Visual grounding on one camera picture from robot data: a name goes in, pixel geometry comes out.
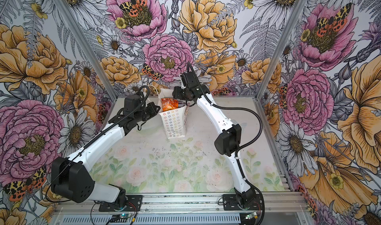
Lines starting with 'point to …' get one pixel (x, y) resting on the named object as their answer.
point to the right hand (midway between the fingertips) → (177, 98)
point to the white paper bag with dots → (174, 121)
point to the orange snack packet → (169, 103)
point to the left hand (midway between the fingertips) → (160, 111)
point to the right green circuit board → (251, 215)
